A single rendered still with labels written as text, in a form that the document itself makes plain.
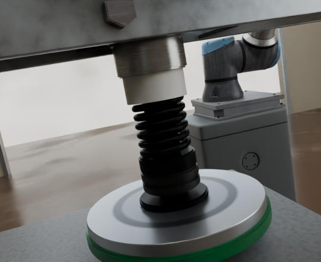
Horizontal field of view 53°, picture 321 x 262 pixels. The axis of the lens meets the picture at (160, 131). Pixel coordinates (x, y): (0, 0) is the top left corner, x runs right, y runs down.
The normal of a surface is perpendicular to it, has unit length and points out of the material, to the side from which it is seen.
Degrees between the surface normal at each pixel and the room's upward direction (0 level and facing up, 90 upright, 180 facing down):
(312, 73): 90
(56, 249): 0
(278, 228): 0
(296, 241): 0
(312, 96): 90
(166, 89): 90
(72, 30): 90
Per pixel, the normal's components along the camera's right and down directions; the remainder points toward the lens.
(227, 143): 0.22, 0.12
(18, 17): 0.42, 0.07
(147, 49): -0.04, 0.18
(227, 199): -0.17, -0.97
